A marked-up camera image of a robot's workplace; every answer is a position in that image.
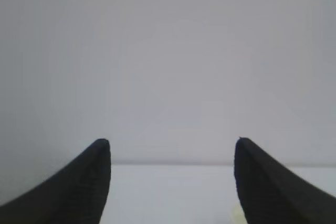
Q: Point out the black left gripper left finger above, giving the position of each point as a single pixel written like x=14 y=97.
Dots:
x=76 y=194

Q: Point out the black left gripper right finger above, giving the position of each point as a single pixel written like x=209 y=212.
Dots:
x=270 y=193

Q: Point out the white paper cup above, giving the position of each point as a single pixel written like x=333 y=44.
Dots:
x=238 y=216

